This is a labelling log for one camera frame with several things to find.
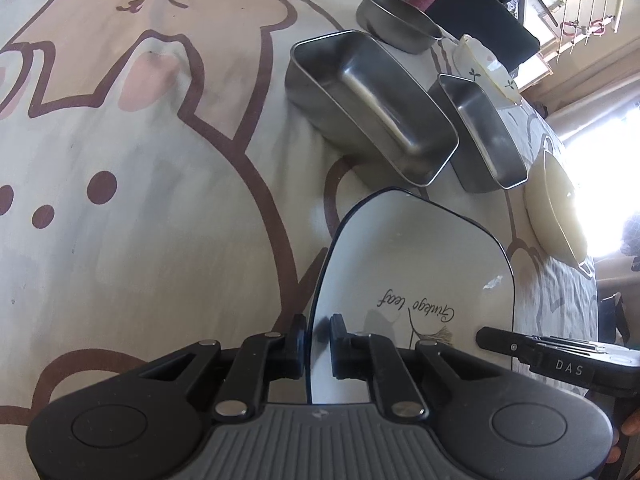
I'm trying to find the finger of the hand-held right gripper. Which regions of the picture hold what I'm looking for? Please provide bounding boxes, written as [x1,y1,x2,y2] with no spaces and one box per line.
[476,326,539,361]

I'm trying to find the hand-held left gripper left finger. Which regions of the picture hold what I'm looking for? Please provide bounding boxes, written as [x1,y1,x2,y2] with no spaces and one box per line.
[138,313,308,423]

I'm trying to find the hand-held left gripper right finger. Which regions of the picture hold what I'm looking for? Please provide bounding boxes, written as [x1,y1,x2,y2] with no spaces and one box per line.
[330,313,506,421]

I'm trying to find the white square plate dark rim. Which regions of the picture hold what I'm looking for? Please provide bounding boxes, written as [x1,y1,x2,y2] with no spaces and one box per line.
[306,187,517,406]

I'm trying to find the cream handled baking dish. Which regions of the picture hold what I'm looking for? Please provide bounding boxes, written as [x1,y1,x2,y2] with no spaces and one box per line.
[523,137,596,277]

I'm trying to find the small rectangular steel tray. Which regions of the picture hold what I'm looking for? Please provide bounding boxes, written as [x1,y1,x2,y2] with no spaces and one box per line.
[427,73,529,194]

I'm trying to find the large rectangular steel tray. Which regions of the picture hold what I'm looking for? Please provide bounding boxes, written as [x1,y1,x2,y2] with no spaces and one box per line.
[284,30,460,188]

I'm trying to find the lemon print ceramic bowl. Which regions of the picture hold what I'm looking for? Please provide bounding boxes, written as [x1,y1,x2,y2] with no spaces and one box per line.
[452,34,523,108]

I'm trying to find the round steel bowl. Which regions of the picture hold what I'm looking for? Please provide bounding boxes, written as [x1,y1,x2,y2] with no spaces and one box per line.
[356,0,445,54]

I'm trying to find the person's right hand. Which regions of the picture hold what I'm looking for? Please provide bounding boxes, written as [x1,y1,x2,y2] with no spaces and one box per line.
[619,407,640,461]

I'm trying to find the bear print tablecloth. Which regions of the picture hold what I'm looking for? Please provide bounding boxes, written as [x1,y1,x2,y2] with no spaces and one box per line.
[0,0,601,480]

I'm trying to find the dark chair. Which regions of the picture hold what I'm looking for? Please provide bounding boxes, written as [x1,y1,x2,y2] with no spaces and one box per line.
[440,0,543,73]

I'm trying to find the metal drying rack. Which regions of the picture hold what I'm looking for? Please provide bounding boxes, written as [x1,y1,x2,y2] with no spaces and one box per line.
[530,0,627,61]

